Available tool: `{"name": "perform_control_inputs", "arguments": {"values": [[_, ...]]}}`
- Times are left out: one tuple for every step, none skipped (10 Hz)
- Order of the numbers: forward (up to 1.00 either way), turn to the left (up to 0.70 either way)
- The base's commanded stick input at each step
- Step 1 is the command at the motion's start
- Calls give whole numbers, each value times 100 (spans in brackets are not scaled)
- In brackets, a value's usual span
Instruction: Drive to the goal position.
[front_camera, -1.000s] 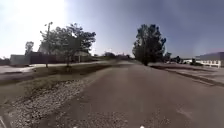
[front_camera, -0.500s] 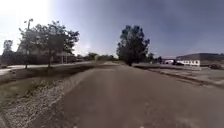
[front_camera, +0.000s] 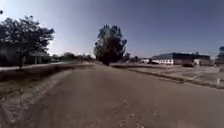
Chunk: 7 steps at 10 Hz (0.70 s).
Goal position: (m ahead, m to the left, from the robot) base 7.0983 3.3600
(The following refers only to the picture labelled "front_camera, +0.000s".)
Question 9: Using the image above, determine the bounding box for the row of distant trees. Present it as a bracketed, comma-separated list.
[121, 52, 142, 64]

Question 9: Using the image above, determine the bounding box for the tall dark tree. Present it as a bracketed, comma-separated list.
[93, 23, 128, 67]

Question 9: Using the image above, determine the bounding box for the grey asphalt road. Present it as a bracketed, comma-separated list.
[19, 63, 224, 128]

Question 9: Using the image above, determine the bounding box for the distant tree line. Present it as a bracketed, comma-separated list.
[51, 51, 96, 63]

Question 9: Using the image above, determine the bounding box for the long low building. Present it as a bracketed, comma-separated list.
[151, 51, 212, 66]

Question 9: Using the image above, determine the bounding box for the dark vehicle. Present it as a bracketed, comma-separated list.
[182, 62, 196, 68]

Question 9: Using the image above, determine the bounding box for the pale side road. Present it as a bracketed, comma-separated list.
[0, 61, 68, 72]

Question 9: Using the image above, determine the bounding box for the dry grass verge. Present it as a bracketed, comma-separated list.
[0, 63, 95, 83]

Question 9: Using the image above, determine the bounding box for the pale paved lot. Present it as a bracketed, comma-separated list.
[133, 64, 224, 89]

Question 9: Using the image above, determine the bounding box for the broad leafy tree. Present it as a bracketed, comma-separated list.
[0, 15, 56, 69]

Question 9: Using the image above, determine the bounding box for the pale gravel strip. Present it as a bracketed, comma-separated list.
[0, 69, 75, 128]

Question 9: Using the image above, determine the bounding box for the blue building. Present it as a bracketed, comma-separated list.
[215, 45, 224, 66]

